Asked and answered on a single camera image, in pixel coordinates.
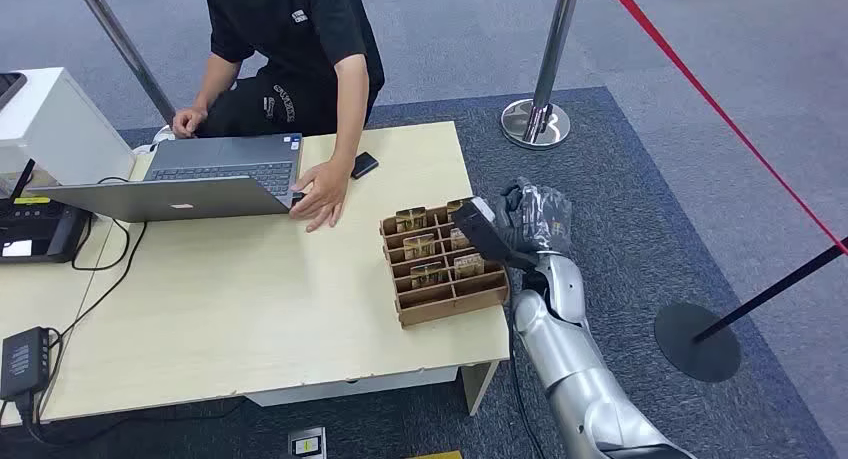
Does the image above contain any person's right hand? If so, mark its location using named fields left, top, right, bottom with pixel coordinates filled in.
left=172, top=106, right=209, bottom=140

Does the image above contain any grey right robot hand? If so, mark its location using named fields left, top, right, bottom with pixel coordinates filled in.
left=493, top=177, right=574, bottom=257

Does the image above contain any person's left hand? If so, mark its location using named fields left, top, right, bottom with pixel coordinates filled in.
left=288, top=159, right=352, bottom=234

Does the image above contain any small black card reader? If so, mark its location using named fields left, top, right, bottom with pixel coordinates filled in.
left=349, top=151, right=380, bottom=181

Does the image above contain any brown cardboard card organizer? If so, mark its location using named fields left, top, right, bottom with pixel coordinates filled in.
left=379, top=197, right=511, bottom=329

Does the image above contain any person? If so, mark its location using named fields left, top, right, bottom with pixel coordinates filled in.
left=170, top=0, right=387, bottom=234

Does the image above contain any grey laptop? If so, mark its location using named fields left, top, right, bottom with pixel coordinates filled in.
left=26, top=133, right=305, bottom=224

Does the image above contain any dark blue carpet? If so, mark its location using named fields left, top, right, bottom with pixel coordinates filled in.
left=0, top=86, right=840, bottom=459

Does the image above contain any chrome stanchion with round base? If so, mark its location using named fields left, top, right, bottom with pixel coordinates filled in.
left=499, top=0, right=585, bottom=152
left=68, top=0, right=179, bottom=143

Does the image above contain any white box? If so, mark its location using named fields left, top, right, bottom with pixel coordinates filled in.
left=0, top=66, right=137, bottom=194

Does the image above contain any white table leg panel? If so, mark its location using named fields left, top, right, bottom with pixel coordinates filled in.
left=460, top=361, right=500, bottom=418

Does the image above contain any black desk terminal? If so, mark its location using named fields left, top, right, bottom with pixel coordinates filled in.
left=0, top=159, right=93, bottom=265

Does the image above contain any black stanchion with round base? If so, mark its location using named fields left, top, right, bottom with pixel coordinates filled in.
left=653, top=237, right=848, bottom=384

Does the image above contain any red barrier belt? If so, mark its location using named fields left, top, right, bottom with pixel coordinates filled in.
left=601, top=0, right=848, bottom=258

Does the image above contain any floor power socket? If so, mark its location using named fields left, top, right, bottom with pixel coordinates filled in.
left=287, top=426, right=329, bottom=459

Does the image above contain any black power hub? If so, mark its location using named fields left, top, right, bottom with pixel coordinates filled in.
left=0, top=326, right=52, bottom=402

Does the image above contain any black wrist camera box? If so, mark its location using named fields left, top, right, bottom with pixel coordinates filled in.
left=452, top=196, right=540, bottom=272

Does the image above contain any black looped cable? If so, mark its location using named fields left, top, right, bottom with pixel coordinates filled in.
left=70, top=176, right=132, bottom=273

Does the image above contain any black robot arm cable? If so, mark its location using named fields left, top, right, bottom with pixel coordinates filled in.
left=504, top=283, right=546, bottom=459

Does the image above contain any long black cable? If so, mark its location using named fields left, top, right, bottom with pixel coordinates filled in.
left=19, top=221, right=246, bottom=447

